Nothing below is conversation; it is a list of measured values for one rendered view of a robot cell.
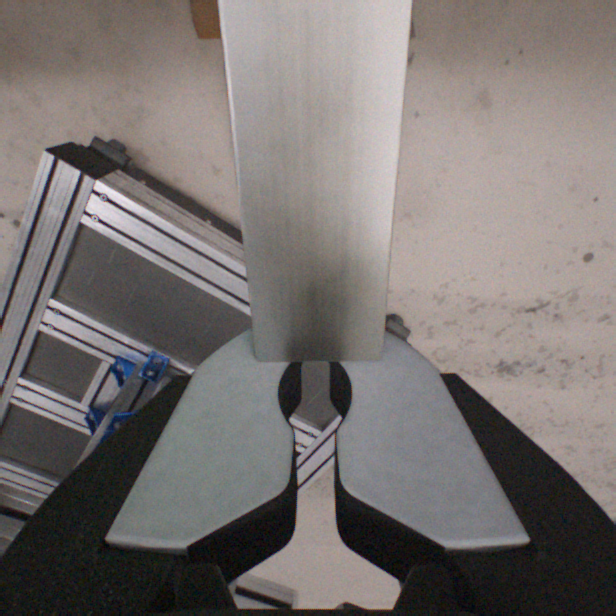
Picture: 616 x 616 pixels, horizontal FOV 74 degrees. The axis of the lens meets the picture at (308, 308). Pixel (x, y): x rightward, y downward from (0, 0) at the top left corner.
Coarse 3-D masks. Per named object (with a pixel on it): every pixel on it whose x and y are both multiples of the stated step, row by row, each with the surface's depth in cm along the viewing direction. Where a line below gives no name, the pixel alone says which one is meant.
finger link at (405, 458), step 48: (384, 336) 10; (336, 384) 10; (384, 384) 9; (432, 384) 9; (336, 432) 8; (384, 432) 8; (432, 432) 8; (336, 480) 7; (384, 480) 7; (432, 480) 7; (480, 480) 7; (384, 528) 6; (432, 528) 6; (480, 528) 6
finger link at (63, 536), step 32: (160, 416) 8; (96, 448) 8; (128, 448) 7; (64, 480) 7; (96, 480) 7; (128, 480) 7; (64, 512) 6; (96, 512) 6; (32, 544) 6; (64, 544) 6; (96, 544) 6; (0, 576) 6; (32, 576) 6; (64, 576) 6; (96, 576) 6; (128, 576) 6; (160, 576) 6; (0, 608) 5; (32, 608) 5; (64, 608) 5; (96, 608) 5; (128, 608) 5; (160, 608) 6
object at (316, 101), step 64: (256, 0) 6; (320, 0) 6; (384, 0) 6; (256, 64) 7; (320, 64) 6; (384, 64) 6; (256, 128) 7; (320, 128) 7; (384, 128) 7; (256, 192) 8; (320, 192) 8; (384, 192) 8; (256, 256) 8; (320, 256) 8; (384, 256) 8; (256, 320) 9; (320, 320) 9; (384, 320) 9
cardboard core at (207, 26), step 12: (192, 0) 69; (204, 0) 69; (216, 0) 69; (192, 12) 70; (204, 12) 70; (216, 12) 70; (204, 24) 71; (216, 24) 71; (204, 36) 74; (216, 36) 74
